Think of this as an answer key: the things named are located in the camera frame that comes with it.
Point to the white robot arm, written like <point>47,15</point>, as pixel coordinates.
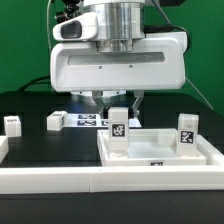
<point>117,9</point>

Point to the AprilTag base sheet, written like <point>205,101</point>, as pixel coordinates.
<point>94,120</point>

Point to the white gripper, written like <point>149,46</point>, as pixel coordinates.
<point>98,54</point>

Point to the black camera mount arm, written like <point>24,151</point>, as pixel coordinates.
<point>72,9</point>

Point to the white square tabletop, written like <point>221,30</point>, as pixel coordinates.
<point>147,147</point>

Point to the white U-shaped obstacle wall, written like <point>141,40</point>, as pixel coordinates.
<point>109,179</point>

